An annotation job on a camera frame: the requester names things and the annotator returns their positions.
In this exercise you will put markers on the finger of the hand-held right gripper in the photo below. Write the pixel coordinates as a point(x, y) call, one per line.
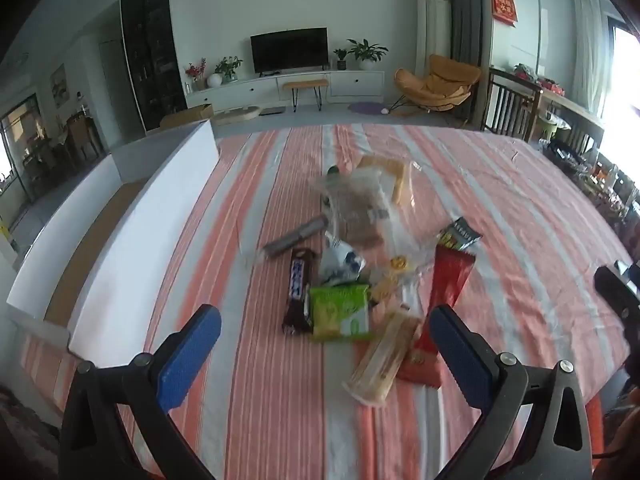
point(612, 287)

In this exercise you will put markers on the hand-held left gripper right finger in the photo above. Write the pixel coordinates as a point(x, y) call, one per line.
point(457, 350)

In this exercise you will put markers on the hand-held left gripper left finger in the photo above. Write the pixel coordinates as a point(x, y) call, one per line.
point(192, 350)

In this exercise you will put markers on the white cardboard box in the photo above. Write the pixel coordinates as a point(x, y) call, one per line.
point(150, 240)

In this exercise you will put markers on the green cracker packet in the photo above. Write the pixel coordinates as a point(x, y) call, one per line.
point(337, 312)

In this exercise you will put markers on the yellow cake packet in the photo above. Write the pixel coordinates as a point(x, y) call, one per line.
point(387, 170)

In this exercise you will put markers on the green sausage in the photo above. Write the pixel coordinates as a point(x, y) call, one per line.
point(333, 170)

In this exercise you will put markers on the long red snack packet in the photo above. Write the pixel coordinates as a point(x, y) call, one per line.
point(447, 280)

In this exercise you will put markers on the clear beige wafer packet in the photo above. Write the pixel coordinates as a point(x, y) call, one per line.
point(382, 360)

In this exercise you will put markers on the striped orange grey tablecloth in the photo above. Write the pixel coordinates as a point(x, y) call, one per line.
point(260, 410)

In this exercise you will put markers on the yellow cartoon snack packet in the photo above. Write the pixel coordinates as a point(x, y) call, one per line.
point(395, 270)

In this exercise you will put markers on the black green snack packet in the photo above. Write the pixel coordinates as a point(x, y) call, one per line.
point(460, 235)

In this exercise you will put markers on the brown chocolate bar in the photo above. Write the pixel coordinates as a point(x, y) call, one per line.
point(299, 290)

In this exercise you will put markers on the white blue snack packet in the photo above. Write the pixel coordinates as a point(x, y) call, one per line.
point(340, 260)

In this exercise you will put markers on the grey foil tube packet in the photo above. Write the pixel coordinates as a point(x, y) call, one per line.
point(295, 236)

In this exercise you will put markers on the clear sliced bread bag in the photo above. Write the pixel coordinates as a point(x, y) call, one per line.
point(357, 210)

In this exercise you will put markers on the brown cardboard box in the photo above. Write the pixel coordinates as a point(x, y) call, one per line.
point(187, 112)

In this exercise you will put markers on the beige floor tray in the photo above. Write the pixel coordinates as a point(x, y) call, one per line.
point(235, 116)

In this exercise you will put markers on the white curtain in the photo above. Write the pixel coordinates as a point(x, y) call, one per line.
point(590, 45)

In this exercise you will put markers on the purple floor mat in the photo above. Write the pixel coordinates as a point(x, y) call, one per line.
point(365, 108)

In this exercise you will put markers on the orange lounge chair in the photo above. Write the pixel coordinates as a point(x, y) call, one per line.
point(440, 85)

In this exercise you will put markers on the round white vase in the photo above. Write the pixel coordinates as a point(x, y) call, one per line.
point(215, 80)

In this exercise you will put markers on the red flowers in vase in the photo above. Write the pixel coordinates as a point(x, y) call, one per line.
point(196, 72)

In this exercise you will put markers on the white television cabinet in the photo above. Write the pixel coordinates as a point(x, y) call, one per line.
point(355, 85)

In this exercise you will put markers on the bushy green potted plant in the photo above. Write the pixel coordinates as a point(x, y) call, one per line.
point(229, 67)

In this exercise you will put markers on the wooden bench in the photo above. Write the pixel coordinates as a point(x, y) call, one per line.
point(305, 83)

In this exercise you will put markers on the black display cabinet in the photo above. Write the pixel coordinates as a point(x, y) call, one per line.
point(150, 60)

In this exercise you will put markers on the large potted plant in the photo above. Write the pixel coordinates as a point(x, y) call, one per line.
point(367, 52)

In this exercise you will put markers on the grey curtain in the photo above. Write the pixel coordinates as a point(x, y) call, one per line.
point(465, 10)

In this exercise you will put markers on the small dark pot plant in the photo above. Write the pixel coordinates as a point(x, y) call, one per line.
point(341, 57)

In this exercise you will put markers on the black television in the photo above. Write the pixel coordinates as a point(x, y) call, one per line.
point(290, 50)

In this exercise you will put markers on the white tower air conditioner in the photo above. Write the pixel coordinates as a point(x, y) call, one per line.
point(432, 20)

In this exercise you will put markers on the framed wall picture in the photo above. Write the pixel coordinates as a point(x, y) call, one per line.
point(59, 85)

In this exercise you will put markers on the red wall hanging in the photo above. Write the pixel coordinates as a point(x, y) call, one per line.
point(504, 5)

